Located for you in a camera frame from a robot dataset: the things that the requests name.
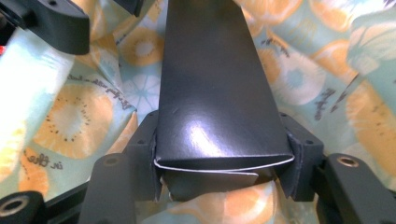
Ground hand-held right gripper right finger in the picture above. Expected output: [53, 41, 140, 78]
[279, 111, 325, 203]

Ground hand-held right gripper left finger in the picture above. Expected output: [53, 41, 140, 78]
[125, 110, 163, 202]

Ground fruit-print cloth bag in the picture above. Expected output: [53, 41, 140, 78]
[0, 0, 396, 224]

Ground black cardboard box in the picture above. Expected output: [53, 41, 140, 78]
[153, 0, 296, 202]

